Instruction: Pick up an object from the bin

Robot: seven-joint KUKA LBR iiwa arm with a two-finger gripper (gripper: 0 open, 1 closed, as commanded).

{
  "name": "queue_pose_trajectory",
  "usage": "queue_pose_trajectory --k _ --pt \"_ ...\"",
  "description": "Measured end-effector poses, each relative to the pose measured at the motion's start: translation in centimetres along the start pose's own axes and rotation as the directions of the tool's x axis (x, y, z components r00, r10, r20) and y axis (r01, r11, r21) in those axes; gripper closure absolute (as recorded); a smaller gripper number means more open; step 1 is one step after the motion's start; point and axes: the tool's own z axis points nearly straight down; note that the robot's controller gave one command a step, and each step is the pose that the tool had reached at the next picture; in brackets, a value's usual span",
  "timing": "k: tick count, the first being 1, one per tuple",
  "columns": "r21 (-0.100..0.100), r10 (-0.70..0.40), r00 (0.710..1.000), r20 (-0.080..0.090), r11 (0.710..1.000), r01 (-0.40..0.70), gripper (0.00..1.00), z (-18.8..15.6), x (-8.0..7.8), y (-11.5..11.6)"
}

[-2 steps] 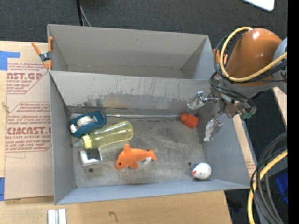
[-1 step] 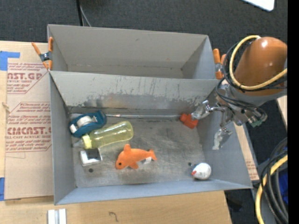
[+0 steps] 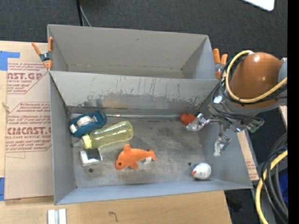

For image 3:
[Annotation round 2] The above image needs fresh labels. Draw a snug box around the brown cardboard board red print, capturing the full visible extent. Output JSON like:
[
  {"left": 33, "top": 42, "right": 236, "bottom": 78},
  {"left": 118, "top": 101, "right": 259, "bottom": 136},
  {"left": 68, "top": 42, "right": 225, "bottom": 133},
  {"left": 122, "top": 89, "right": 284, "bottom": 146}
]
[{"left": 0, "top": 40, "right": 55, "bottom": 202}]

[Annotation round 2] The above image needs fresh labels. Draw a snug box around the white egg with red mark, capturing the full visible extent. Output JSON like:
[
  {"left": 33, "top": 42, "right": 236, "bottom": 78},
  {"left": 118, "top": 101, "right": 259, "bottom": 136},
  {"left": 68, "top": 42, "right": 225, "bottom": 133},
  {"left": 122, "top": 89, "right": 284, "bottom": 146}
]
[{"left": 191, "top": 162, "right": 212, "bottom": 181}]

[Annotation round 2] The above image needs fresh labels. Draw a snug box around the orange toy dolphin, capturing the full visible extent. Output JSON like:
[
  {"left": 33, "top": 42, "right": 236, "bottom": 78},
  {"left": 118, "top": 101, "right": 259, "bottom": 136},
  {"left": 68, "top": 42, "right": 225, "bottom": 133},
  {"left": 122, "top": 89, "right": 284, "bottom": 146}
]
[{"left": 115, "top": 143, "right": 158, "bottom": 171}]

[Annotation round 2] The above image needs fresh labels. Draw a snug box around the blue tape dispenser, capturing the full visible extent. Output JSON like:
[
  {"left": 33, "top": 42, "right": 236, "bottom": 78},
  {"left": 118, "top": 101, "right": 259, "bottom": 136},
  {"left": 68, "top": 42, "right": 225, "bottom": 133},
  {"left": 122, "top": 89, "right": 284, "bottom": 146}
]
[{"left": 68, "top": 110, "right": 108, "bottom": 139}]

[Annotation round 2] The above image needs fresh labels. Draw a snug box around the white square frame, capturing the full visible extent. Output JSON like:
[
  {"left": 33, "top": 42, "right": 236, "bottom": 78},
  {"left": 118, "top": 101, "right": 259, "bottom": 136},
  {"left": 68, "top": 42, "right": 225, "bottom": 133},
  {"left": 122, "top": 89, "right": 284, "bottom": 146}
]
[{"left": 79, "top": 147, "right": 104, "bottom": 167}]

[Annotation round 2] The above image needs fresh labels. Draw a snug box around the grey metal bin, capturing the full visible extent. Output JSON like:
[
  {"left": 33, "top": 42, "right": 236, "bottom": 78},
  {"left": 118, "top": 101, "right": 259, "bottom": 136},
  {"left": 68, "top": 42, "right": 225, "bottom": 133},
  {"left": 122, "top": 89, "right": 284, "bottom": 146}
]
[{"left": 47, "top": 24, "right": 254, "bottom": 206}]

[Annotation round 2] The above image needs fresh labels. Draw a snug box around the orange-red plastic piece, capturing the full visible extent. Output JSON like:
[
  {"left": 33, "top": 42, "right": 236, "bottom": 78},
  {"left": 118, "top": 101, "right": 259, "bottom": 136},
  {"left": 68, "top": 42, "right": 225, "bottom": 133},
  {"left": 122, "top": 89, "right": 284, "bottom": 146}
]
[{"left": 179, "top": 112, "right": 197, "bottom": 126}]

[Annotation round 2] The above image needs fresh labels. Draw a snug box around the yellow baby bottle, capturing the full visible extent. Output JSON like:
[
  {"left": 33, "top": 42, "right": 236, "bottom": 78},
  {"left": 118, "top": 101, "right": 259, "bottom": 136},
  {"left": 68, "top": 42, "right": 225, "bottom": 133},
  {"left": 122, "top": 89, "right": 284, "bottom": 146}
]
[{"left": 72, "top": 120, "right": 135, "bottom": 150}]

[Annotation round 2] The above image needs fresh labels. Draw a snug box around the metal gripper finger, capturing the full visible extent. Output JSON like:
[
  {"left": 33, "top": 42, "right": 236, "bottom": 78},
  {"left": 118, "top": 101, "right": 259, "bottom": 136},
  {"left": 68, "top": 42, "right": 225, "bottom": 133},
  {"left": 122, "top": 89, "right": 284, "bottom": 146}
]
[
  {"left": 185, "top": 112, "right": 210, "bottom": 132},
  {"left": 213, "top": 134, "right": 232, "bottom": 157}
]

